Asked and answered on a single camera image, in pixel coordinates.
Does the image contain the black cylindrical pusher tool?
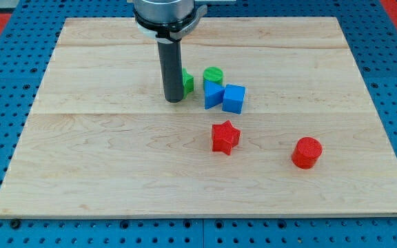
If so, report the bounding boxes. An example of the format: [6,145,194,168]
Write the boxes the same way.
[157,41,184,103]

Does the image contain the blue triangle block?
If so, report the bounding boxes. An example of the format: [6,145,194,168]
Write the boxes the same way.
[204,81,225,110]

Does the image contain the green cylinder block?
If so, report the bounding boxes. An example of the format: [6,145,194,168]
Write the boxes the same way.
[203,66,224,88]

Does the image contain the red cylinder block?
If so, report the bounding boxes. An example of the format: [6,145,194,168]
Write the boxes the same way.
[291,136,323,169]

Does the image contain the green star block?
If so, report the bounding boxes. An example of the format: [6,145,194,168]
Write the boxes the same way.
[182,68,194,99]

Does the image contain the red star block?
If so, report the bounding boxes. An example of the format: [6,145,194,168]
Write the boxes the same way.
[212,120,241,156]

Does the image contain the blue cube block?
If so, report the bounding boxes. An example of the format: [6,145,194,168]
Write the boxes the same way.
[222,84,245,114]

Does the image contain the light wooden board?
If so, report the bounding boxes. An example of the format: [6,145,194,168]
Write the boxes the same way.
[0,17,397,219]

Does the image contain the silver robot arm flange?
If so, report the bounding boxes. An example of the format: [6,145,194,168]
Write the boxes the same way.
[133,0,207,44]

